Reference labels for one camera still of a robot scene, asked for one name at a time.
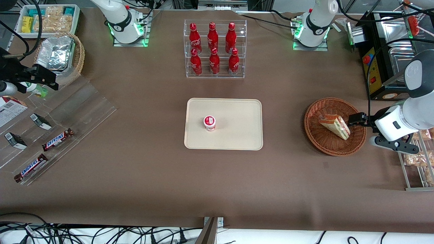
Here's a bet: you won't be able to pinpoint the brown round wicker basket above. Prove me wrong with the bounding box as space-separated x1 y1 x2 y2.
304 98 367 157

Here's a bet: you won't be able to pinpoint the grey cylindrical object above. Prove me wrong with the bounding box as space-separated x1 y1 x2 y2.
0 81 17 96

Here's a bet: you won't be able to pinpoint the clear acrylic stepped stand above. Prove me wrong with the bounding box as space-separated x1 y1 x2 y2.
0 75 118 186

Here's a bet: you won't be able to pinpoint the tan wicker basket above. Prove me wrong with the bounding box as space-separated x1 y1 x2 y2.
33 32 85 87

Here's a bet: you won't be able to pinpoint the red skewered food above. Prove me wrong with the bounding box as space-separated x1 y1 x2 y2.
408 15 421 36

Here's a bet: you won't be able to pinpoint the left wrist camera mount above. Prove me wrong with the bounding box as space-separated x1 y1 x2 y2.
370 136 420 155

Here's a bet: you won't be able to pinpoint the steel warmer tray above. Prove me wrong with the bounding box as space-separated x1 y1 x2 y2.
388 47 419 80
380 17 411 47

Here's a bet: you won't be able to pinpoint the tangled black cables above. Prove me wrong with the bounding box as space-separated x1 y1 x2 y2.
0 220 204 244

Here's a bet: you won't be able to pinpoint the black looped cable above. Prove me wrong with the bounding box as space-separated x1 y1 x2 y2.
0 212 51 226

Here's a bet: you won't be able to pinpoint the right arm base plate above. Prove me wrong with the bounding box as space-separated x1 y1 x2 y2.
113 10 150 47

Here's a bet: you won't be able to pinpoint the red cola bottle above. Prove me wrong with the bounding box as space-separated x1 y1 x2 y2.
228 48 240 76
209 47 220 75
190 48 203 76
189 23 202 55
208 22 219 51
225 22 237 53

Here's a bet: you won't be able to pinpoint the triangle sandwich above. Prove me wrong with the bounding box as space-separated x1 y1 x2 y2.
318 114 351 140

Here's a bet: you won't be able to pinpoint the dark camera post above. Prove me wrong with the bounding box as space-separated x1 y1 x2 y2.
195 217 219 244

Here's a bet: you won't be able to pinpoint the black food warmer appliance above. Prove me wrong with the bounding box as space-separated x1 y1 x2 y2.
353 10 434 101

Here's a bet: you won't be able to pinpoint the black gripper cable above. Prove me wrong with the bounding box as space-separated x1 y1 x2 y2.
19 0 43 61

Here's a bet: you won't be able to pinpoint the green white capped bottle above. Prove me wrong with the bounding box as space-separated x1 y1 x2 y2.
19 81 48 99

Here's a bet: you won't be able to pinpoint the clear acrylic bottle rack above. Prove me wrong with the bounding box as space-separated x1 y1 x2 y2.
183 19 247 79

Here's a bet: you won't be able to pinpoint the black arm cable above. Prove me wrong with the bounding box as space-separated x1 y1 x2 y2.
367 36 434 133

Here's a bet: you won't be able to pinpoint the small black white box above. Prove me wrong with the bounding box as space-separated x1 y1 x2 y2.
30 113 52 130
4 132 27 150

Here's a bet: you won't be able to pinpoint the clear cracker bag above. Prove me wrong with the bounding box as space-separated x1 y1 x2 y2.
45 6 65 17
33 15 55 33
53 14 73 33

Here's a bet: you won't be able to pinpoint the aluminium frame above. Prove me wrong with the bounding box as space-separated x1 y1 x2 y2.
171 0 273 12

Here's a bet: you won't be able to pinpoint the silver foil container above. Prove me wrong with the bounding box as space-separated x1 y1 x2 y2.
36 36 75 72

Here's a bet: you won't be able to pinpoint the silver metal box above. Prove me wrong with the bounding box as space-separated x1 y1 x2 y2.
347 23 368 46

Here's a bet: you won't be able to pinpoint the red white printed carton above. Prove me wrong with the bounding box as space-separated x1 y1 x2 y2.
0 96 28 128

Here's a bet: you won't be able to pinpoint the snickers chocolate bar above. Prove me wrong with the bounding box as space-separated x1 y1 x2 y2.
42 128 74 152
14 154 48 183

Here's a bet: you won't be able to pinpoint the beige plastic tray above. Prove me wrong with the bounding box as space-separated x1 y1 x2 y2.
184 98 263 150

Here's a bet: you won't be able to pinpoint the grey wire rack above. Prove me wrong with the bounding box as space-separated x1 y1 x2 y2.
395 130 434 191

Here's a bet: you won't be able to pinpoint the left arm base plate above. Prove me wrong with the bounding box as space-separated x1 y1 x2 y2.
292 15 329 51

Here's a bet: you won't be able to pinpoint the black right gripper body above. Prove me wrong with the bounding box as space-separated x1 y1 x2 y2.
0 47 34 83

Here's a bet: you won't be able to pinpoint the yellow snack pack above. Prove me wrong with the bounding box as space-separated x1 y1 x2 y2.
21 16 34 33

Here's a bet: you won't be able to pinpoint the brown table cover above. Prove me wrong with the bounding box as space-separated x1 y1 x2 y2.
0 7 434 234

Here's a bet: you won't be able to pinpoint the white plastic bin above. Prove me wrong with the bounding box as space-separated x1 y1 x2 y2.
15 4 81 38

